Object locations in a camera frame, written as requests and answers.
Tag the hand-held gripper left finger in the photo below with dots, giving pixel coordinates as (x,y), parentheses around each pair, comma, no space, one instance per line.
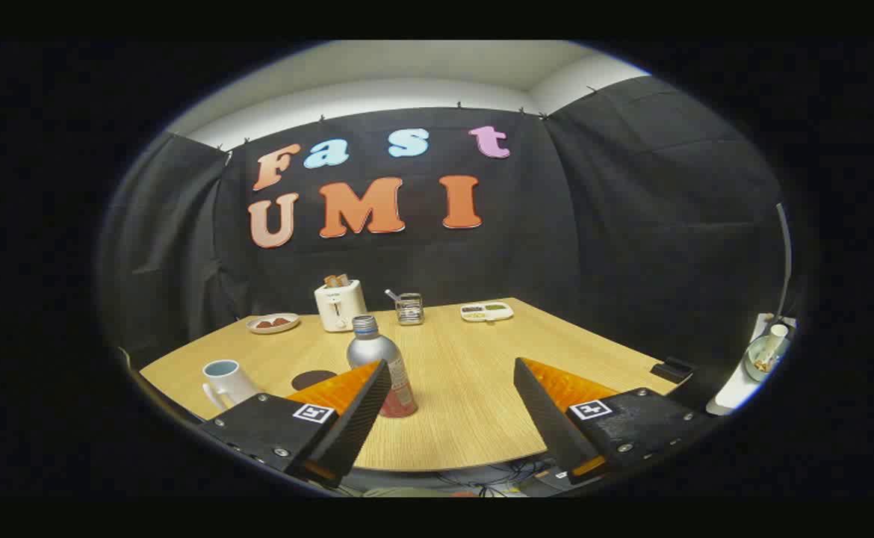
(355,426)

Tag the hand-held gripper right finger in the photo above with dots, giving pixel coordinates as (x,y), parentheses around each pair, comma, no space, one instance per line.
(549,426)

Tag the dark brown round coaster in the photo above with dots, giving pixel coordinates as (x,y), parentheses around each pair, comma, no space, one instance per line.
(310,379)

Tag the silver juice bottle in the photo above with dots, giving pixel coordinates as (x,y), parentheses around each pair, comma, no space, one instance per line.
(370,347)

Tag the white cup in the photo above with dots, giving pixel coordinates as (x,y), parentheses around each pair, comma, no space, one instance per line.
(228,381)

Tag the wooden table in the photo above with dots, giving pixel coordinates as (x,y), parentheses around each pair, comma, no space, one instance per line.
(467,359)

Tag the white toaster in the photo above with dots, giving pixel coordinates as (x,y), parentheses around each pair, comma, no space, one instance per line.
(340,305)

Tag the small white plate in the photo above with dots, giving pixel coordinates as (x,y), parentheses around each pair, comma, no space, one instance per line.
(293,320)

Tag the white divided snack tray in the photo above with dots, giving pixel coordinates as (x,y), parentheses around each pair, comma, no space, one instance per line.
(486,318)

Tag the red food pieces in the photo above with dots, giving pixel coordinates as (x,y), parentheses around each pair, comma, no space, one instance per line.
(280,322)

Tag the metal mesh utensil holder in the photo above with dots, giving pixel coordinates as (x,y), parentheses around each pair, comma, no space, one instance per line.
(409,310)

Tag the toast slices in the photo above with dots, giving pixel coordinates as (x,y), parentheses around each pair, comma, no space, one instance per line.
(336,281)

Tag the white side table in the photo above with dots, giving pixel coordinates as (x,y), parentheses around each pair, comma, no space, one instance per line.
(732,392)

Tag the black backdrop cloth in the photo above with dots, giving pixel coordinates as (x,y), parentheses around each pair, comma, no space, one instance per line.
(631,224)

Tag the grey metal pole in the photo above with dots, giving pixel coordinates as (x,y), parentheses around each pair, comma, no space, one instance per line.
(785,261)

